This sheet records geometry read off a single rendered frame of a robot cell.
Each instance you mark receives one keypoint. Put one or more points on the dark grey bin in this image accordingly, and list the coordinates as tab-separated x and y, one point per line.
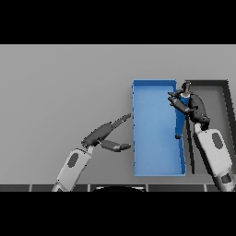
219	101

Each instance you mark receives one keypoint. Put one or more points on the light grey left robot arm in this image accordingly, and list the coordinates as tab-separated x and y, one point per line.
72	167

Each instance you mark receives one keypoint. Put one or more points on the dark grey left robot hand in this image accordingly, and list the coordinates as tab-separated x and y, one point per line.
100	133

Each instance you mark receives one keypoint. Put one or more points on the blue bin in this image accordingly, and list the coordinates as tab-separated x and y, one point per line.
155	129

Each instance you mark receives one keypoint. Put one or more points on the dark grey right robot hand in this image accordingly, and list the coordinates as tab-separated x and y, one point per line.
196	107

